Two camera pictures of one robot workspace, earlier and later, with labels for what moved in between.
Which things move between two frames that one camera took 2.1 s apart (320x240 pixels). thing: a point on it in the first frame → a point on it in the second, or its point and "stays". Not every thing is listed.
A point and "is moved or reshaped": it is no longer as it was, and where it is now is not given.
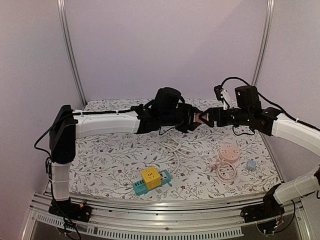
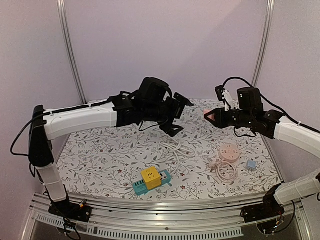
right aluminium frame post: [265, 41] stays
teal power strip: [139, 187] stays
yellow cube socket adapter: [152, 177] stays
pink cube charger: [196, 118] is moved or reshaped
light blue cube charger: [251, 164] stays
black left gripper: [190, 110] → [178, 108]
